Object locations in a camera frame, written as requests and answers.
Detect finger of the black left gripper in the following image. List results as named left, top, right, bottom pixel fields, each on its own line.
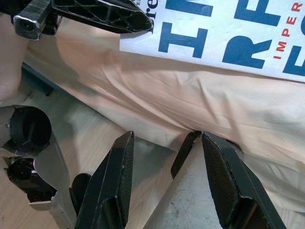
left=51, top=0, right=153, bottom=34

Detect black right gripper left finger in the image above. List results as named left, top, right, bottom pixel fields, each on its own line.
left=75, top=130, right=135, bottom=229

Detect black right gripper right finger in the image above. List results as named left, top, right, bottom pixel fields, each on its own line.
left=201, top=131, right=287, bottom=229

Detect white book blue letters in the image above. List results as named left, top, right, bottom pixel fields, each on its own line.
left=119, top=0, right=305, bottom=83

